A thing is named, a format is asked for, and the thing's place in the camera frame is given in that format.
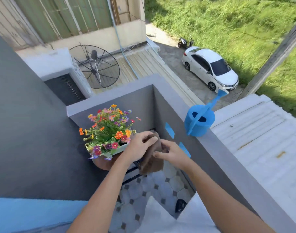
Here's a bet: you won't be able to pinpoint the person's right hand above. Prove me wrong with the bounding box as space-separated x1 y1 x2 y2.
153 139 193 172

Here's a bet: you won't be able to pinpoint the person's left hand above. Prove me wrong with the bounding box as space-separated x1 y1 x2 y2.
121 131 158 165

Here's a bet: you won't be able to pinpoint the brown cleaning cloth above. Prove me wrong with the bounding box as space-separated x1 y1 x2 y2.
138 131 164 176

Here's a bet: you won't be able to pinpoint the colourful flowers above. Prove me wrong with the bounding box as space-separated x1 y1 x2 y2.
79 104 142 161

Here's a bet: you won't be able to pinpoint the blue watering can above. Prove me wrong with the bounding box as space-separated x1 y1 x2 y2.
184 89 229 138

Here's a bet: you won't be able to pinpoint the person's left forearm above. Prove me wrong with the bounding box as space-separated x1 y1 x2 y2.
67 155 135 233

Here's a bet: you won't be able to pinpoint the person's right forearm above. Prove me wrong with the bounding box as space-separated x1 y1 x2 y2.
184 161 276 233

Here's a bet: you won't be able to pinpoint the blue tape strip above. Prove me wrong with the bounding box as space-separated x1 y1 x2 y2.
165 122 175 139
178 142 192 159

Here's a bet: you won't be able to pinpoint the round wooden table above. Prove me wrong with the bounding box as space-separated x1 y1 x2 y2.
91 152 148 186

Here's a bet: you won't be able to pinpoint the dark shoe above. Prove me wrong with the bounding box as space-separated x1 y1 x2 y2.
174 199 187 214

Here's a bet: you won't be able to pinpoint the white shirt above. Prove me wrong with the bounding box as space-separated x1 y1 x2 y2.
133 191 221 233

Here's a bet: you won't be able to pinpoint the beige corrugated roof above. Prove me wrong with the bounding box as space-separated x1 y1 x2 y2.
90 43 204 107

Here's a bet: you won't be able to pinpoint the white car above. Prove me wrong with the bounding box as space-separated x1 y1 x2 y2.
181 47 239 92

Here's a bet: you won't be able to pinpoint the black satellite dish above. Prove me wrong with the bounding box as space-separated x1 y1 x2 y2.
69 43 121 89

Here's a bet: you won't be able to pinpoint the light blue drain pipe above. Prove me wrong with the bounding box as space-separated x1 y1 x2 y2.
106 0 140 80

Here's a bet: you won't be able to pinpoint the black scooter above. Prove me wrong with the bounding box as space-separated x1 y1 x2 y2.
177 37 195 49

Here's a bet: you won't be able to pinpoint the white air conditioner unit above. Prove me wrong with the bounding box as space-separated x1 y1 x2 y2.
23 48 94 99

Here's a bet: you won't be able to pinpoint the grey concrete utility pole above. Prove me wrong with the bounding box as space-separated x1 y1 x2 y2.
238 18 296 101

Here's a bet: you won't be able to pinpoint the brown wooden ladder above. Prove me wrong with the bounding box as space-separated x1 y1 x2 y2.
110 0 132 25

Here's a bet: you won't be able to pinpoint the green barred window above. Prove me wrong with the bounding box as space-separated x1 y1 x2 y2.
13 0 113 44

